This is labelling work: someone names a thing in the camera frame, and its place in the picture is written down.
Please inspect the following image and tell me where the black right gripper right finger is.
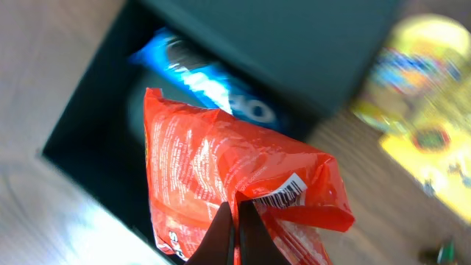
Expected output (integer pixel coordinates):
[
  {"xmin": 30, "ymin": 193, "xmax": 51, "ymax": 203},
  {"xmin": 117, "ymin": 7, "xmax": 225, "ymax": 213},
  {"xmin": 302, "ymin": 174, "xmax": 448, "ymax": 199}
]
[{"xmin": 239, "ymin": 201, "xmax": 290, "ymax": 265}]

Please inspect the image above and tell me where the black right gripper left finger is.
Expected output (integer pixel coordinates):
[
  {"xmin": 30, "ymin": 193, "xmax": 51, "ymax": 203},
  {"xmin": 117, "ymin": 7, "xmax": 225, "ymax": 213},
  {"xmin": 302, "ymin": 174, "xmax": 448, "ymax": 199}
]
[{"xmin": 185, "ymin": 202, "xmax": 235, "ymax": 265}]

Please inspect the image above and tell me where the red snack bag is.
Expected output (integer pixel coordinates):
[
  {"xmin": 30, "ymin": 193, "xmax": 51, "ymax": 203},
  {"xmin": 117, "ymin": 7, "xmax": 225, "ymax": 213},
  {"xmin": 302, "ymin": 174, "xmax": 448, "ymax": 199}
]
[{"xmin": 144, "ymin": 88, "xmax": 355, "ymax": 264}]

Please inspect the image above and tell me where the black gift box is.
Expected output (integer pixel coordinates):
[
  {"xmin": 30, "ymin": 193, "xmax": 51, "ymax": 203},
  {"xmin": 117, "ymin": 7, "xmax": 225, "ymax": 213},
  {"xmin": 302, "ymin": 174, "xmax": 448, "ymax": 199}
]
[{"xmin": 43, "ymin": 0, "xmax": 400, "ymax": 247}]

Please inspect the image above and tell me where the yellow snack bag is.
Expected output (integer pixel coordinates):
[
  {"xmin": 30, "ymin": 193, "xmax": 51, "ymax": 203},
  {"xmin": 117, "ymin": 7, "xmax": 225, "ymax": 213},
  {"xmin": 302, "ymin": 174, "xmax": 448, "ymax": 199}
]
[{"xmin": 379, "ymin": 120, "xmax": 470, "ymax": 224}]

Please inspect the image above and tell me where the blue Oreo cookie pack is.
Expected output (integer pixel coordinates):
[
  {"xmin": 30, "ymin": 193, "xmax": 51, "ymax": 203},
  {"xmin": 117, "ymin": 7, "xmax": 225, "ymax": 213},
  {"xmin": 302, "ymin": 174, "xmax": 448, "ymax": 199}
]
[{"xmin": 130, "ymin": 28, "xmax": 290, "ymax": 134}]

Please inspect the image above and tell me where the yellow candy jar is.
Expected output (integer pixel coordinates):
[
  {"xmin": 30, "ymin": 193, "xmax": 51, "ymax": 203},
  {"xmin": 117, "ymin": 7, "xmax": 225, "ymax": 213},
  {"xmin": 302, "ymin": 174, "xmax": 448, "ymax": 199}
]
[{"xmin": 352, "ymin": 14, "xmax": 470, "ymax": 134}]

